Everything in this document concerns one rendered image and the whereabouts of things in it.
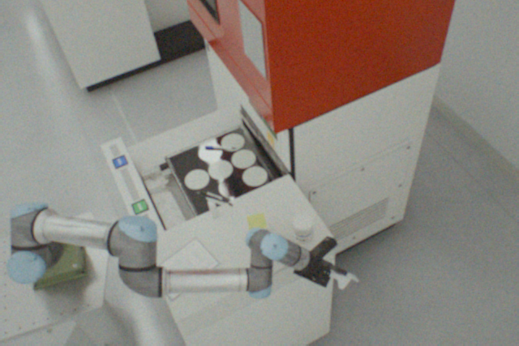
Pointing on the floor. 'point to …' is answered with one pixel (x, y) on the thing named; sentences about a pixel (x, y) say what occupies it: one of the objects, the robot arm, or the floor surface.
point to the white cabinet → (273, 319)
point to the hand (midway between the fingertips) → (343, 272)
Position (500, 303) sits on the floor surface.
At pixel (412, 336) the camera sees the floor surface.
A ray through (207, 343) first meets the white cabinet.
